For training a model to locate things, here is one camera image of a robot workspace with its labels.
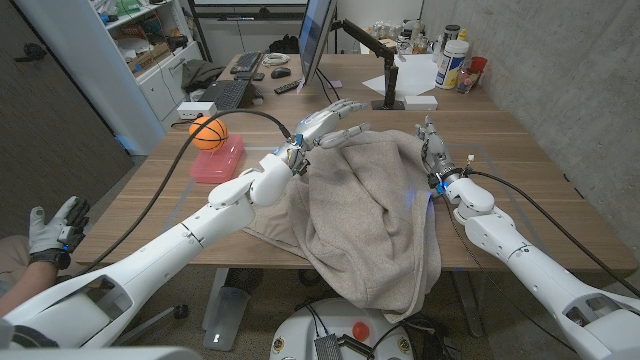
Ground person's gloved hand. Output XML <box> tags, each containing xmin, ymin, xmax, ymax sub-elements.
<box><xmin>28</xmin><ymin>195</ymin><xmax>91</xmax><ymax>271</ymax></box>

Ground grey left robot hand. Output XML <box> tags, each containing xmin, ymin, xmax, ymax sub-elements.
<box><xmin>274</xmin><ymin>98</ymin><xmax>372</xmax><ymax>176</ymax></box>

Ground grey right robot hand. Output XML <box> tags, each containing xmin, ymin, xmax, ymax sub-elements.
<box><xmin>415</xmin><ymin>115</ymin><xmax>466</xmax><ymax>190</ymax></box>

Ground person's bare forearm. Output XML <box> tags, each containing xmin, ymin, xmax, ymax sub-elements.
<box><xmin>0</xmin><ymin>259</ymin><xmax>56</xmax><ymax>316</ymax></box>

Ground small white box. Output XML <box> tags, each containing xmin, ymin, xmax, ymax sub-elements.
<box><xmin>402</xmin><ymin>94</ymin><xmax>439</xmax><ymax>112</ymax></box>

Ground beige coat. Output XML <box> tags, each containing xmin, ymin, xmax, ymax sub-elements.
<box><xmin>242</xmin><ymin>129</ymin><xmax>444</xmax><ymax>324</ymax></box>

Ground pink plastic box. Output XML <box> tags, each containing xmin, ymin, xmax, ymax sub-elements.
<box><xmin>189</xmin><ymin>133</ymin><xmax>245</xmax><ymax>185</ymax></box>

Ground white power box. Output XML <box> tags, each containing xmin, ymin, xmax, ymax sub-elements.
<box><xmin>176</xmin><ymin>101</ymin><xmax>218</xmax><ymax>121</ymax></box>

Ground cardboard box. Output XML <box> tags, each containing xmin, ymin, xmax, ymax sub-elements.
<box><xmin>125</xmin><ymin>42</ymin><xmax>172</xmax><ymax>76</ymax></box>

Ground beige trousers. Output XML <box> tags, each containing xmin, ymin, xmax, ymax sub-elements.
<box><xmin>0</xmin><ymin>234</ymin><xmax>31</xmax><ymax>286</ymax></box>

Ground black remote control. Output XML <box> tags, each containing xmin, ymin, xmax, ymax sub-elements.
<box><xmin>273</xmin><ymin>78</ymin><xmax>304</xmax><ymax>96</ymax></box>

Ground clear glass jar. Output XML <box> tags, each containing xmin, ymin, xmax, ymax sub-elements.
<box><xmin>455</xmin><ymin>67</ymin><xmax>481</xmax><ymax>95</ymax></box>

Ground white paper sheet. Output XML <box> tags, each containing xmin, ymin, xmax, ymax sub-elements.
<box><xmin>361</xmin><ymin>53</ymin><xmax>441</xmax><ymax>98</ymax></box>

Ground black bag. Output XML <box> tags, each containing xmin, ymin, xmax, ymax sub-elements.
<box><xmin>268</xmin><ymin>33</ymin><xmax>300</xmax><ymax>55</ymax></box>

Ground white canister with blue label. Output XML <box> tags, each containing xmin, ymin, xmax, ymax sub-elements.
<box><xmin>434</xmin><ymin>39</ymin><xmax>471</xmax><ymax>91</ymax></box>

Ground computer monitor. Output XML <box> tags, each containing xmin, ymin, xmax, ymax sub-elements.
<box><xmin>298</xmin><ymin>0</ymin><xmax>338</xmax><ymax>87</ymax></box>

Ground black laptop keyboard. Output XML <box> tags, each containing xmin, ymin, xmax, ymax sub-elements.
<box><xmin>198</xmin><ymin>78</ymin><xmax>251</xmax><ymax>111</ymax></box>

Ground black desktop keyboard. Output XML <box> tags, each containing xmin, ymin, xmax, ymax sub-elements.
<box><xmin>229</xmin><ymin>51</ymin><xmax>263</xmax><ymax>75</ymax></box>

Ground orange basketball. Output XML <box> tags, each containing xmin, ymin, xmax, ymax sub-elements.
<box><xmin>188</xmin><ymin>115</ymin><xmax>230</xmax><ymax>152</ymax></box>

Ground white robot chest cover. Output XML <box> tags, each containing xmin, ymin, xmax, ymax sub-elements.
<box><xmin>0</xmin><ymin>346</ymin><xmax>201</xmax><ymax>360</ymax></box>

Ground grey-green cloth bundle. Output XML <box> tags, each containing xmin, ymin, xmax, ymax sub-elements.
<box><xmin>180</xmin><ymin>58</ymin><xmax>226</xmax><ymax>94</ymax></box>

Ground grey table leg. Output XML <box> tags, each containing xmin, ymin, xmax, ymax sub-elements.
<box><xmin>452</xmin><ymin>269</ymin><xmax>484</xmax><ymax>337</ymax></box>

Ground white shelf cabinet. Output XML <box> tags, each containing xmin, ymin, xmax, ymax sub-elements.
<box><xmin>14</xmin><ymin>0</ymin><xmax>204</xmax><ymax>156</ymax></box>

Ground grey table foot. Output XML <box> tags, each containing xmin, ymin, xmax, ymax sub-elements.
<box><xmin>202</xmin><ymin>268</ymin><xmax>251</xmax><ymax>352</ymax></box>

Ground white robot torso base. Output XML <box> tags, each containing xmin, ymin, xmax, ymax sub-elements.
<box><xmin>269</xmin><ymin>297</ymin><xmax>415</xmax><ymax>360</ymax></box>

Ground grey metal heatsink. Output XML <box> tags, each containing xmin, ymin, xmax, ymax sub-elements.
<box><xmin>313</xmin><ymin>333</ymin><xmax>344</xmax><ymax>360</ymax></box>

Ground coiled white cable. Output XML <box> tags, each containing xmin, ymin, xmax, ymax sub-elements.
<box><xmin>261</xmin><ymin>52</ymin><xmax>291</xmax><ymax>68</ymax></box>

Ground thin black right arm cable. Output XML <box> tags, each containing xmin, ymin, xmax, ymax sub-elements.
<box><xmin>442</xmin><ymin>194</ymin><xmax>576</xmax><ymax>354</ymax></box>

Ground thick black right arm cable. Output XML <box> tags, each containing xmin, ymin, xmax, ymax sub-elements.
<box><xmin>467</xmin><ymin>169</ymin><xmax>640</xmax><ymax>299</ymax></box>

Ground black door handle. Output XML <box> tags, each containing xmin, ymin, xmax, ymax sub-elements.
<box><xmin>13</xmin><ymin>42</ymin><xmax>49</xmax><ymax>64</ymax></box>

